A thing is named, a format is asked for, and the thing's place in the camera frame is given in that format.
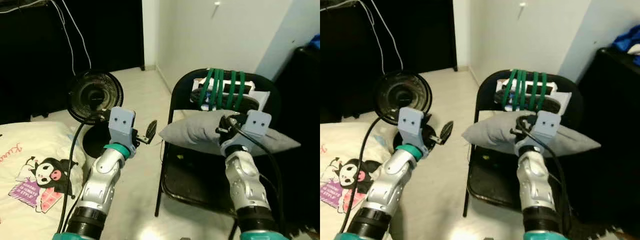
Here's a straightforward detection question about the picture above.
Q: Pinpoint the small grey pillow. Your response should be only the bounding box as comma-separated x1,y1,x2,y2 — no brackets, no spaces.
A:
159,110,302,157
461,111,602,159

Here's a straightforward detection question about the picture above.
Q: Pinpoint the black folding chair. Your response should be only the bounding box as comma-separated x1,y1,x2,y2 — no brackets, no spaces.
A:
462,69,586,240
154,68,284,240

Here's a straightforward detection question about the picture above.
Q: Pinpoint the white box with black device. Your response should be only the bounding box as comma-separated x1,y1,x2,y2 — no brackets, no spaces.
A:
191,77,271,113
495,78,572,116

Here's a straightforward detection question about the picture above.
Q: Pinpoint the black floor fan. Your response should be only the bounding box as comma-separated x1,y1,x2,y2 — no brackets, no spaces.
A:
373,70,434,152
66,70,125,160

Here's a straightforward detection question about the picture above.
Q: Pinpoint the black cabinet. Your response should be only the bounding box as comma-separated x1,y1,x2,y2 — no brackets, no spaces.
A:
575,46,640,237
272,45,321,237

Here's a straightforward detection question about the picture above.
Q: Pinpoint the cream cartoon print duvet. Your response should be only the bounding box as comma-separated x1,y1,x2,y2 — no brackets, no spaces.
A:
320,122,384,240
0,121,87,240

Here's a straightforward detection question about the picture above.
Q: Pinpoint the dark wardrobe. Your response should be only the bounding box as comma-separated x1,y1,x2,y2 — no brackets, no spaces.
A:
320,0,458,126
0,0,145,126

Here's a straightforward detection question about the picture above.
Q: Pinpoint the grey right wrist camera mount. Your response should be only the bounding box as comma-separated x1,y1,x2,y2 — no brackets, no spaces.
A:
515,111,560,154
220,111,273,154

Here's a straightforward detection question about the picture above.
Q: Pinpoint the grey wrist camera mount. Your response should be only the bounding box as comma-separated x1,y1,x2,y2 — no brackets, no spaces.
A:
108,106,137,154
220,111,273,154
515,111,560,154
398,107,426,152

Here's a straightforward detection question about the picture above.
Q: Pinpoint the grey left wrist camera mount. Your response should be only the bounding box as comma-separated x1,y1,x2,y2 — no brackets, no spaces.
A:
108,106,137,154
398,107,426,152

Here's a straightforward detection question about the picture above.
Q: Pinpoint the green strap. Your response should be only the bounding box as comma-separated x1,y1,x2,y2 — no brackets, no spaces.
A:
198,68,247,111
501,69,549,112

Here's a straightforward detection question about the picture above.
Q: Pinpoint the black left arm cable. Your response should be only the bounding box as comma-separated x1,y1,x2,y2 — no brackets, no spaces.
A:
340,112,401,235
57,111,112,235

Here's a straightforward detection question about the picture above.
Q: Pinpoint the thin white cable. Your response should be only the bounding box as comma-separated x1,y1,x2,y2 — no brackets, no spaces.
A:
49,0,77,76
369,0,404,71
61,0,93,70
357,0,384,76

